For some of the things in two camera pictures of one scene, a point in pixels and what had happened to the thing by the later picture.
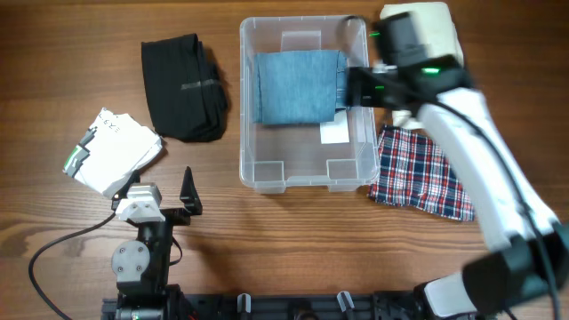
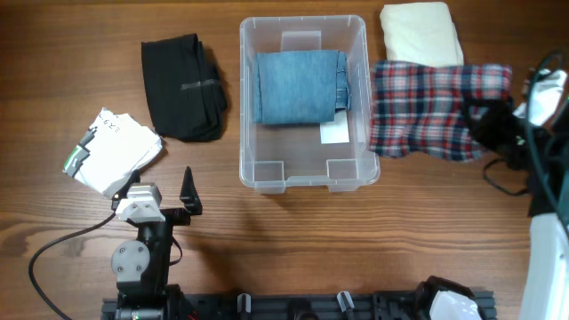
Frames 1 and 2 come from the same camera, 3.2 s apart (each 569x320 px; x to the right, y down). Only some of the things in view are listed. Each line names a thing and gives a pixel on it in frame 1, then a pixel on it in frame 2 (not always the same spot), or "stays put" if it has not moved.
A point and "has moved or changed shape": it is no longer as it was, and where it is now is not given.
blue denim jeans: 299,86 stays put
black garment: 186,95 stays put
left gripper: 180,216 stays put
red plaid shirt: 413,172 has moved or changed shape
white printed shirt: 111,151 stays put
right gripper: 371,97 to 499,111
